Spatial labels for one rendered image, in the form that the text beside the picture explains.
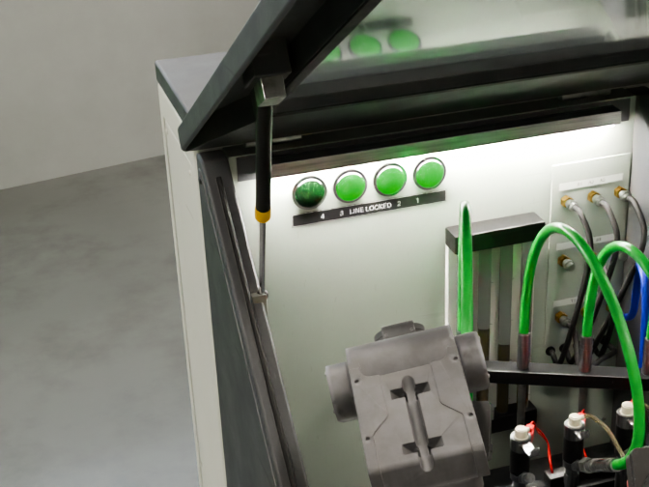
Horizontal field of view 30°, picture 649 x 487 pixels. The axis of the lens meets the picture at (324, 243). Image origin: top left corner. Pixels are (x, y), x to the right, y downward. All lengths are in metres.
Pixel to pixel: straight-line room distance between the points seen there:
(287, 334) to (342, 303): 0.09
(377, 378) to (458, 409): 0.06
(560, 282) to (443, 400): 1.14
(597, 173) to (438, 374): 1.09
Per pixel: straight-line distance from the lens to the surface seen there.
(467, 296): 1.42
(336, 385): 0.84
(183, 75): 1.83
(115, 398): 3.85
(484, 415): 1.37
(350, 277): 1.77
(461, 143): 1.72
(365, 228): 1.75
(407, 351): 0.83
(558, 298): 1.94
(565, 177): 1.85
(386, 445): 0.78
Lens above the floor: 2.06
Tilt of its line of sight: 26 degrees down
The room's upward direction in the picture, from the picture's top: 3 degrees counter-clockwise
